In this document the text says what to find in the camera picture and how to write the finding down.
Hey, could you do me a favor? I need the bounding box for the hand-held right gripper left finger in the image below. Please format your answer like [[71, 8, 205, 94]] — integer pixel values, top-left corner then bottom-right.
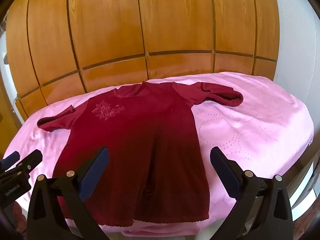
[[26, 147, 110, 240]]

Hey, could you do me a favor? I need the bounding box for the pink bedsheet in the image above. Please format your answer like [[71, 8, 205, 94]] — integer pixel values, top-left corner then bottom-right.
[[4, 71, 314, 238]]

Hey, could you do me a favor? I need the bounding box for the red patterned rug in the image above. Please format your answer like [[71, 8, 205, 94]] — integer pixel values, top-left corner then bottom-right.
[[10, 200, 28, 232]]

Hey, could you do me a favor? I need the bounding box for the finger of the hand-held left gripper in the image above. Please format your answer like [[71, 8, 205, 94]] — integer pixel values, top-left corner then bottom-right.
[[14, 149, 43, 178], [0, 151, 20, 171]]

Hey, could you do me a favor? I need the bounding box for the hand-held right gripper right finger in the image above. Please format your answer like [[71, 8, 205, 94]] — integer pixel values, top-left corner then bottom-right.
[[210, 147, 293, 240]]

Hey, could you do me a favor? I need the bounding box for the wooden wardrobe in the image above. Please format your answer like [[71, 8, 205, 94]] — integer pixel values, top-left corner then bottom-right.
[[6, 0, 280, 123]]

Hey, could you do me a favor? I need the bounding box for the dark red small dress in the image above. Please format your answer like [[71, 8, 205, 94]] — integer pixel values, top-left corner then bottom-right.
[[37, 81, 244, 228]]

